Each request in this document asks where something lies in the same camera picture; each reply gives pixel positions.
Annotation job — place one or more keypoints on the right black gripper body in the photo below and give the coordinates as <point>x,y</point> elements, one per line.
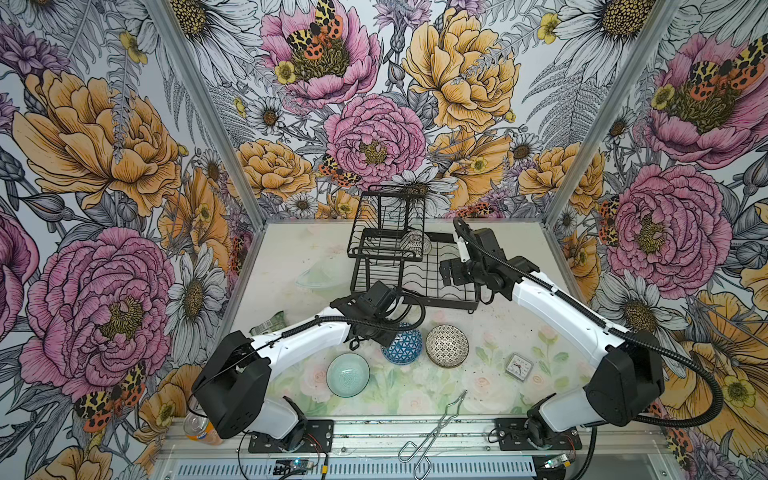
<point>479,269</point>

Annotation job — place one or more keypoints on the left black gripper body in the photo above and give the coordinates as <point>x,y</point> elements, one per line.
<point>382,330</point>

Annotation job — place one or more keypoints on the blue triangle pattern bowl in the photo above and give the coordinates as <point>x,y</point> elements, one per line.
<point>405,348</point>

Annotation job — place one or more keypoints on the white lattice pattern bowl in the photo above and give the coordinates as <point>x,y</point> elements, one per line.
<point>415,243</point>

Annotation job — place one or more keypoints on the mint green bowl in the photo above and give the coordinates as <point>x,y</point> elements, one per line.
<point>348,375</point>

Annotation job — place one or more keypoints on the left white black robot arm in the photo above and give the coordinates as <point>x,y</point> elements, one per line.
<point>231,390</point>

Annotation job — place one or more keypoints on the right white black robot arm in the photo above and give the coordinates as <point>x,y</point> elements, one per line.
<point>628,367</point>

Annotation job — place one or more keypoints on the brown dotted pattern bowl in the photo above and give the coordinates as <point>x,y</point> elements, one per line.
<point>447,346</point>

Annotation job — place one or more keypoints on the green snack packet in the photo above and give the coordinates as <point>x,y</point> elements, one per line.
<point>275,323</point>

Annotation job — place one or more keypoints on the left green circuit board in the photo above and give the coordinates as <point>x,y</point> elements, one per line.
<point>286,468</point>

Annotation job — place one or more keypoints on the green circuit board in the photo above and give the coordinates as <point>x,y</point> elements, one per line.
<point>286,468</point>
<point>556,462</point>

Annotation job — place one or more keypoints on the orange soda can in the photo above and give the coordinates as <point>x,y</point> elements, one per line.
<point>200,429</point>

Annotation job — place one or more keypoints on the right green circuit board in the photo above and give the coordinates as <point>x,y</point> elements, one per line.
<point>556,462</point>

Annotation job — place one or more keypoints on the black wire dish rack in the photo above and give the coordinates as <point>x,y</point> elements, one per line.
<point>389,243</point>

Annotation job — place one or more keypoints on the aluminium front rail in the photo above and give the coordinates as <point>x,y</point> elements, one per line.
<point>389,447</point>

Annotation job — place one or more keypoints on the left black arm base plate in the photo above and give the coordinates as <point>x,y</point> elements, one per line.
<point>317,437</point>

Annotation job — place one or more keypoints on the metal wire tongs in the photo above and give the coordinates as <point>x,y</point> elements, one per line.
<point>417,454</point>

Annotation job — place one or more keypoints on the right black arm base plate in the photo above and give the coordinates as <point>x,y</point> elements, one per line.
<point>516,433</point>

